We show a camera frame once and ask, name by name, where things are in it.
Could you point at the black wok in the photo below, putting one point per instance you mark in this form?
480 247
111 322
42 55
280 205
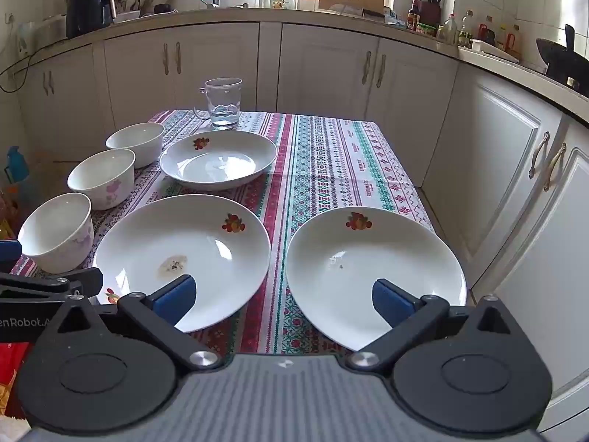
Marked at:
561 57

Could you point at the plain white bowl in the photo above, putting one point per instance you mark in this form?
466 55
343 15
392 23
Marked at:
135 140

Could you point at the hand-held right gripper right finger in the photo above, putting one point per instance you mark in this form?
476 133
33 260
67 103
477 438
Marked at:
395 304

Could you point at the black air fryer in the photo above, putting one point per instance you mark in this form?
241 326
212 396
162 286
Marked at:
87 9

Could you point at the dish rack with utensils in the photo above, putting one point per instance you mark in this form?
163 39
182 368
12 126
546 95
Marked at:
126 11

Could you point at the stained white fruit-print plate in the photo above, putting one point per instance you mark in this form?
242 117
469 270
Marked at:
152 239

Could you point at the white bowl pink flower print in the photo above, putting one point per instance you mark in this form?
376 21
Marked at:
101 179

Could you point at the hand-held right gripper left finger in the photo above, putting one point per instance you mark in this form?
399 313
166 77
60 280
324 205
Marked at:
177 299

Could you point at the patterned striped tablecloth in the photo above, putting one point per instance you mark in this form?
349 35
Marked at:
322 170

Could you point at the clear oil bottle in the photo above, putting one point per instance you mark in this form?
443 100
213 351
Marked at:
451 32
465 32

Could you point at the white electric kettle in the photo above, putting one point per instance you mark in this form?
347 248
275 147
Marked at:
26 39

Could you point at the clear glass mug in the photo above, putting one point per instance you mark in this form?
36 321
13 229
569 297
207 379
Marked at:
223 101

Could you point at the white kitchen cabinet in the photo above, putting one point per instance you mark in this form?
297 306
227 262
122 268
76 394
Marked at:
322 69

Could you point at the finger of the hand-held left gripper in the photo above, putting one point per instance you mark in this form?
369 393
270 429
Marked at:
87 280
9 255

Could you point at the kitchen countertop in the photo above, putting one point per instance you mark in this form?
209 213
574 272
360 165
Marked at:
299 14

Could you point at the knife block with knives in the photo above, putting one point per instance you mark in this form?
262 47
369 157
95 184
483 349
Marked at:
428 11

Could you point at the teal thermos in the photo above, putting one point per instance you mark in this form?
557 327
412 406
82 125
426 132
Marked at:
17 165

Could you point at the dark sauce bottle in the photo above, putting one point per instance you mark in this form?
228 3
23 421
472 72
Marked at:
413 16

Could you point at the white bowl faint purple print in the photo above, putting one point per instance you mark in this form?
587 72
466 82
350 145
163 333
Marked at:
55 235

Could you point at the white tray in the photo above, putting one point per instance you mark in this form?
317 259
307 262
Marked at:
487 48

